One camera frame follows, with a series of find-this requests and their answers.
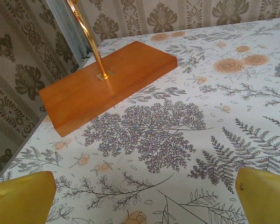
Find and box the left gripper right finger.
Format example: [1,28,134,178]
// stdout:
[235,167,280,224]

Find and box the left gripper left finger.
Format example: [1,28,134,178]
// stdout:
[0,170,57,224]

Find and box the gold stand with orange base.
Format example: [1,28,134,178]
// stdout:
[39,0,178,138]

